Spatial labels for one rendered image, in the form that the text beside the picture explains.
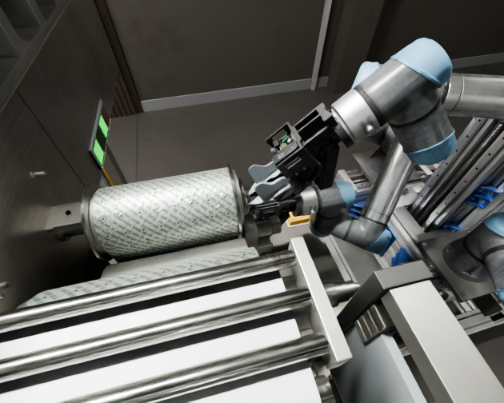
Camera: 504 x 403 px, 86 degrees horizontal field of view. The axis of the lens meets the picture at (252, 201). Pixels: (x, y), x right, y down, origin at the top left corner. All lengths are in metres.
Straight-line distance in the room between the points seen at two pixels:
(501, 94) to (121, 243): 0.71
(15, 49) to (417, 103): 0.67
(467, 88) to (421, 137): 0.17
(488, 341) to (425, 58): 1.87
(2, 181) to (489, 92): 0.79
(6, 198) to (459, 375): 0.54
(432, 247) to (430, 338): 0.91
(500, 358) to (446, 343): 1.89
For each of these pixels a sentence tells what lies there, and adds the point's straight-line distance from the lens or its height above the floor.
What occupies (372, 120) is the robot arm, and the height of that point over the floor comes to 1.44.
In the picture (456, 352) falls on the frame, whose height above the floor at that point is 1.44.
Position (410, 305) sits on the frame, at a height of 1.44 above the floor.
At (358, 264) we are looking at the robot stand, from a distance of 1.74.
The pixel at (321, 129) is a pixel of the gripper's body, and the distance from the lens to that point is 0.45.
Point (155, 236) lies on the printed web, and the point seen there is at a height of 1.26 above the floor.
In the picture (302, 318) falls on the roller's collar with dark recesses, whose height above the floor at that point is 1.36.
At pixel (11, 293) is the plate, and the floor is 1.31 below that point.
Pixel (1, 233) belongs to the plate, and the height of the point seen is 1.36.
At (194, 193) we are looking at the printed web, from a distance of 0.48.
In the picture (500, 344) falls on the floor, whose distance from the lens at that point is 2.19.
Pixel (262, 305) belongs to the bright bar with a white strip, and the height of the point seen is 1.46.
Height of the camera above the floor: 1.67
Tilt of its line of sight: 51 degrees down
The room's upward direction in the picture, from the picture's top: straight up
